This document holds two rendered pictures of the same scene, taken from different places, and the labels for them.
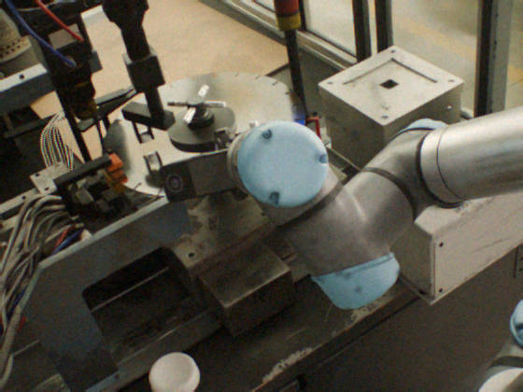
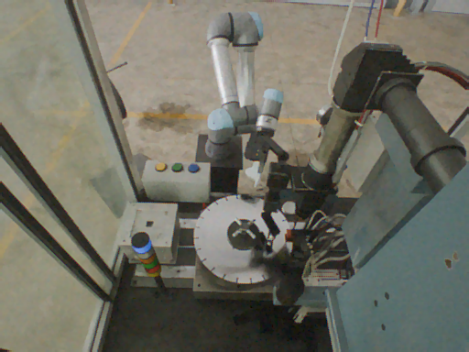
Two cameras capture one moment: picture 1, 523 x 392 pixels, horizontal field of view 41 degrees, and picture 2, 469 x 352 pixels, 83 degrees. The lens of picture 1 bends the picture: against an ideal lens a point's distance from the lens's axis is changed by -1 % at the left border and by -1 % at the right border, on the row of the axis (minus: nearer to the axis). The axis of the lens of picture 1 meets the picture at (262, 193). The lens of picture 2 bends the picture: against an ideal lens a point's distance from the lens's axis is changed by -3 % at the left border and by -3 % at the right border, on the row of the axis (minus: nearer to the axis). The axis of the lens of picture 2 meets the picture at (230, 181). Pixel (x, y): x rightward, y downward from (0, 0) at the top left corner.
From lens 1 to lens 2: 140 cm
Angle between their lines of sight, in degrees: 88
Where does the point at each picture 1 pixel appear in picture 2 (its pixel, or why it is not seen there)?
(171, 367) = (290, 209)
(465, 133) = (233, 88)
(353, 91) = (165, 229)
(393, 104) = (161, 212)
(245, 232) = not seen: hidden behind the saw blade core
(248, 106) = (218, 231)
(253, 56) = not seen: outside the picture
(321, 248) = not seen: hidden behind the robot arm
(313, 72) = (119, 335)
